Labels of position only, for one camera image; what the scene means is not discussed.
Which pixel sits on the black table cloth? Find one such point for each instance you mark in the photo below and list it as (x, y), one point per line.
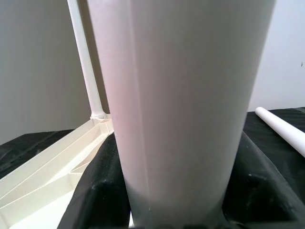
(267, 136)

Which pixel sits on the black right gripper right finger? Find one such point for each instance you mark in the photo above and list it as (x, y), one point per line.
(262, 190)

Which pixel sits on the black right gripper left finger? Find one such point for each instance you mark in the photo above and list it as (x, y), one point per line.
(100, 190)

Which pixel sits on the white plastic table leg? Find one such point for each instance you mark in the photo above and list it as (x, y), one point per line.
(181, 95)
(85, 59)
(281, 126)

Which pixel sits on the white plastic table top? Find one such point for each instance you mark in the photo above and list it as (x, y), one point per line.
(47, 167)

